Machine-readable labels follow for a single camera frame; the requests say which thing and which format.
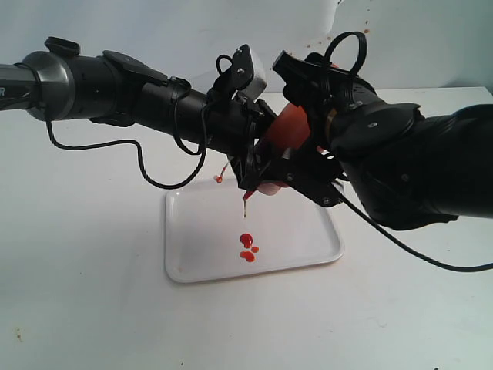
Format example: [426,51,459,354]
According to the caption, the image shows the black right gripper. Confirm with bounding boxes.
[261,51,380,207]

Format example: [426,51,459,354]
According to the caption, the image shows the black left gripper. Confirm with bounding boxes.
[206,92,285,192]

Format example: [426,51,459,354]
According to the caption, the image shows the red sauce squeeze bottle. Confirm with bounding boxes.
[213,63,342,220]

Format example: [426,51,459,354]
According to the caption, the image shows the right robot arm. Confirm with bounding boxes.
[269,52,492,230]

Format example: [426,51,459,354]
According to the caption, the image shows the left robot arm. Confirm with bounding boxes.
[1,37,275,191]

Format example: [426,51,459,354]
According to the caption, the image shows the red sauce blobs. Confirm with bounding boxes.
[240,233,260,263]

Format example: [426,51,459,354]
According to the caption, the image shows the white rectangular plastic tray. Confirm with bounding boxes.
[164,179,344,283]

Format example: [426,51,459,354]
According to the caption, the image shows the white backdrop sheet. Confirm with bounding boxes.
[1,1,339,92]

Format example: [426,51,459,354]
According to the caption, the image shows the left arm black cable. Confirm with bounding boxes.
[45,53,236,190]

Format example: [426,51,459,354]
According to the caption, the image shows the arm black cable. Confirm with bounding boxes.
[45,53,236,190]
[323,32,493,273]

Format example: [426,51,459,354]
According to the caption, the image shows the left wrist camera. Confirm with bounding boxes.
[230,44,267,100]

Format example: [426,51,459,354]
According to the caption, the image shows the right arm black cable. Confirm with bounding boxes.
[323,32,493,273]

